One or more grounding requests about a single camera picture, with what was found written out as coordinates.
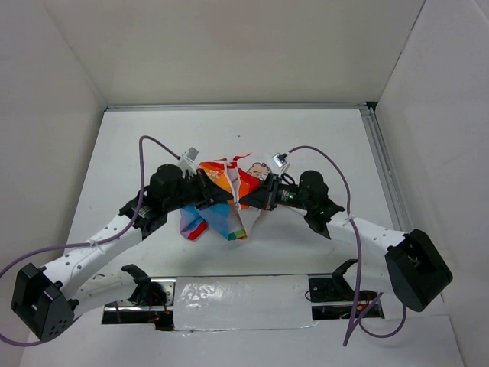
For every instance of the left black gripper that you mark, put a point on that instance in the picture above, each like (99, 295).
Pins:
(211, 193)

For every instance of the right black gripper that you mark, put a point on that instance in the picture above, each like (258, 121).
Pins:
(265, 196)

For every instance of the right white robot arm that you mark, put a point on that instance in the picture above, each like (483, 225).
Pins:
(417, 272)

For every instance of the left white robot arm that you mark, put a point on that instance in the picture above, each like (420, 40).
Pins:
(49, 298)

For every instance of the white taped front panel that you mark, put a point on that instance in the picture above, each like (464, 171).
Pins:
(274, 302)

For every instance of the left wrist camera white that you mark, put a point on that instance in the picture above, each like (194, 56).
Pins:
(187, 161)

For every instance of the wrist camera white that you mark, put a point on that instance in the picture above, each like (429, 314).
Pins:
(280, 159)
(187, 161)

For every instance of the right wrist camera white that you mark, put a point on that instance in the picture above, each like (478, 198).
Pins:
(280, 159)

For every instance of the aluminium frame rail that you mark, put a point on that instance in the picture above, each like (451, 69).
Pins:
(345, 145)

